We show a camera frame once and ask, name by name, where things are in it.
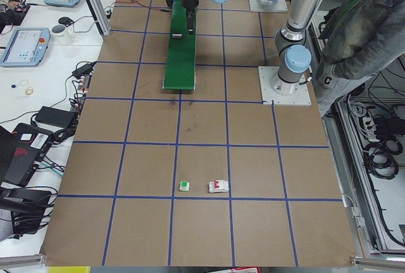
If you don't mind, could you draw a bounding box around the near teach pendant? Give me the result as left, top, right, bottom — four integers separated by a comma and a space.
1, 28, 51, 67

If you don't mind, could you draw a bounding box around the red white circuit breaker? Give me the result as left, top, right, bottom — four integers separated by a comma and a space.
208, 179, 229, 193

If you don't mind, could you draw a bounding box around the green conveyor belt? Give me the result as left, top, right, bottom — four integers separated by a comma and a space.
163, 0, 196, 91

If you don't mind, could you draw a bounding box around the black power adapter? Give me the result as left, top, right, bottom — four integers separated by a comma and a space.
35, 106, 78, 128

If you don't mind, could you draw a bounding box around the person in denim jacket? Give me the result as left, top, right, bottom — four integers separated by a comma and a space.
313, 0, 404, 115

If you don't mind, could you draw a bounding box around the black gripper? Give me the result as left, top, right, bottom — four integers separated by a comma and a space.
180, 0, 199, 35

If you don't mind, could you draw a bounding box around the black laptop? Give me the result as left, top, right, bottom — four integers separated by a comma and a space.
1, 123, 54, 187

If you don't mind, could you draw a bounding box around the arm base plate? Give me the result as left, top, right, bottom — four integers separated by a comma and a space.
258, 66, 311, 106

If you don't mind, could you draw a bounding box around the white mug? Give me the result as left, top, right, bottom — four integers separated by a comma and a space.
51, 24, 75, 45

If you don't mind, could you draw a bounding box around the green push button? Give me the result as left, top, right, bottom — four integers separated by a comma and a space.
179, 181, 190, 192

